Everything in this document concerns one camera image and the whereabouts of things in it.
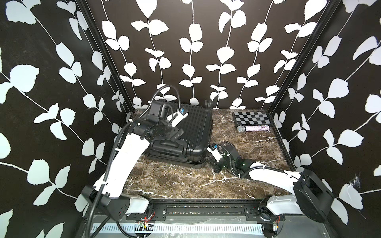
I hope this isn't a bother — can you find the white slotted cable duct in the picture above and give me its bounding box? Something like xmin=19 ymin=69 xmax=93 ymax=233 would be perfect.
xmin=90 ymin=223 xmax=265 ymax=236

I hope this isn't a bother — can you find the black ribbed hard-shell suitcase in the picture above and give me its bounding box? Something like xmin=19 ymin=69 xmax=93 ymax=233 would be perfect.
xmin=142 ymin=99 xmax=214 ymax=170

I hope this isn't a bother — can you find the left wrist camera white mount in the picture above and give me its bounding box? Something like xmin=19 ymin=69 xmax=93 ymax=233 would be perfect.
xmin=167 ymin=108 xmax=189 ymax=127

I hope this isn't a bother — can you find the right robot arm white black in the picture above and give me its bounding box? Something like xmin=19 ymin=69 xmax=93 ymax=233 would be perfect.
xmin=207 ymin=142 xmax=334 ymax=223

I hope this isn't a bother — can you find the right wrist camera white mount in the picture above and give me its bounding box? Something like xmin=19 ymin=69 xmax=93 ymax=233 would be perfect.
xmin=207 ymin=144 xmax=223 ymax=162

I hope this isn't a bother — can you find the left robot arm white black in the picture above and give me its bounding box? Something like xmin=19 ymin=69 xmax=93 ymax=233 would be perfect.
xmin=81 ymin=101 xmax=189 ymax=220

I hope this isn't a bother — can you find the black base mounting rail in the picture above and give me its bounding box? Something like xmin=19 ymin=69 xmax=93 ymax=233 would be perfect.
xmin=124 ymin=198 xmax=325 ymax=222

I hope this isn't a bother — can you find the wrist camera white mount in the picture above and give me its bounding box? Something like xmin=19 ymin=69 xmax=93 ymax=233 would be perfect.
xmin=167 ymin=108 xmax=189 ymax=127
xmin=207 ymin=144 xmax=223 ymax=162

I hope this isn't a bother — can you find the black white checkerboard plate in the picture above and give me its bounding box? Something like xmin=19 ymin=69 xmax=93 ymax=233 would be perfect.
xmin=232 ymin=111 xmax=271 ymax=126

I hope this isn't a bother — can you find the glittery pink cylinder tube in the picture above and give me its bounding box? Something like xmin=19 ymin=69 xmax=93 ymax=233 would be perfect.
xmin=237 ymin=125 xmax=270 ymax=132

